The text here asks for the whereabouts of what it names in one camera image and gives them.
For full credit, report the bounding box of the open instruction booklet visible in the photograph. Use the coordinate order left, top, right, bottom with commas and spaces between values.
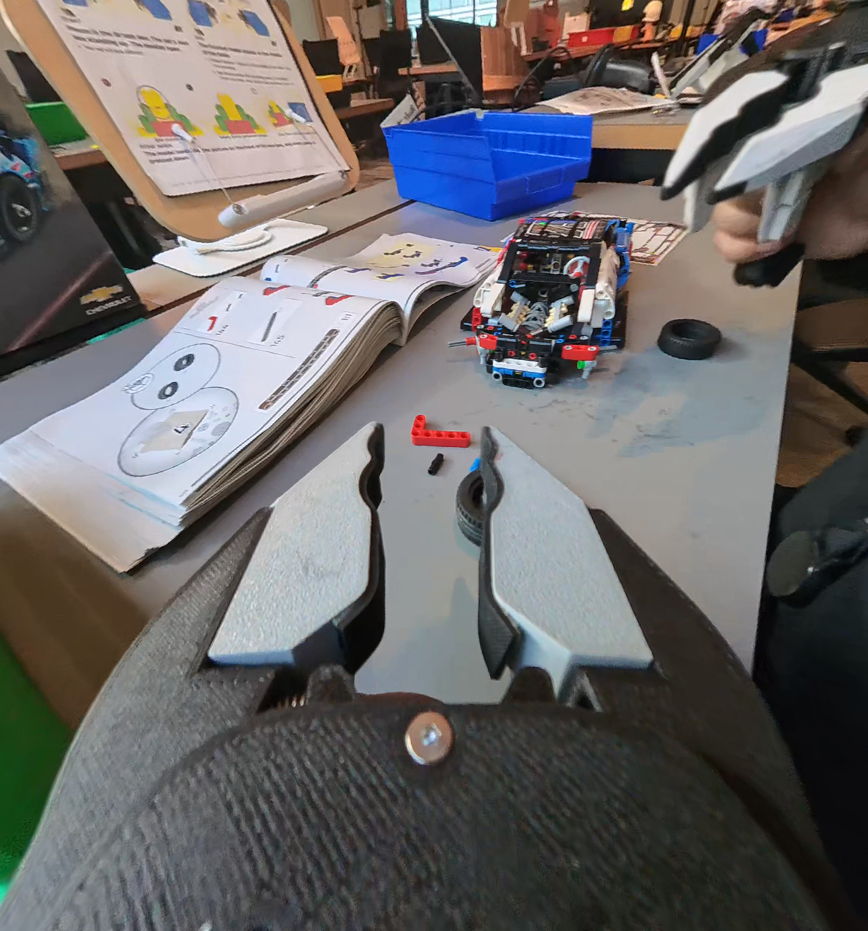
0, 233, 504, 576

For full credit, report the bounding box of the black toy car box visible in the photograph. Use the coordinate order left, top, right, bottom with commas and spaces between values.
0, 15, 147, 368

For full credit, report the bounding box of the toy brick race car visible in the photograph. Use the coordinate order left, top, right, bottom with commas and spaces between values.
449, 213, 635, 390

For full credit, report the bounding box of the person's right hand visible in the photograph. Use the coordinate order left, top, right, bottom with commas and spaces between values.
710, 102, 868, 265

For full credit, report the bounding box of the holographic sticker sheet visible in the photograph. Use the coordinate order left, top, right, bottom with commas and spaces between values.
550, 211, 690, 266

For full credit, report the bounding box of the red angled brick beam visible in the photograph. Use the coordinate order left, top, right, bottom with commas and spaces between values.
411, 415, 473, 447

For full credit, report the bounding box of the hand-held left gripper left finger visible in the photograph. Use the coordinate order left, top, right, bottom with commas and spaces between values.
206, 422, 386, 675

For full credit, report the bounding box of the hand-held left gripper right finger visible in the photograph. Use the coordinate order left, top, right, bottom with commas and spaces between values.
478, 426, 655, 704

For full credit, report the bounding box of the grey desk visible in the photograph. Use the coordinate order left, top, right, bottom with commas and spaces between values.
0, 178, 802, 728

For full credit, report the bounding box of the black rubber tire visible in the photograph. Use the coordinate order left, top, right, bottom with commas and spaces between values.
657, 319, 723, 361
454, 469, 490, 546

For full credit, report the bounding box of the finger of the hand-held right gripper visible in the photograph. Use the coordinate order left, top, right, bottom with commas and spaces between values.
705, 60, 868, 206
659, 67, 793, 232

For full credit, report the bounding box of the adjoining white desk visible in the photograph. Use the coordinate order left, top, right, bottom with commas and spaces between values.
129, 182, 415, 311

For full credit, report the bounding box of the black office chair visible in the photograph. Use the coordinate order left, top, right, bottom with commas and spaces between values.
790, 255, 868, 424

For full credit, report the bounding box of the blue plastic bin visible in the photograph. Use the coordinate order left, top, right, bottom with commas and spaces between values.
382, 109, 594, 223

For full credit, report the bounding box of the wooden document stand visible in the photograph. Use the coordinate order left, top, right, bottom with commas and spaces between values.
0, 0, 362, 277

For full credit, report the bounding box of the printed instruction sheet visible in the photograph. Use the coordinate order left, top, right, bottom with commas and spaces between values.
37, 0, 348, 197

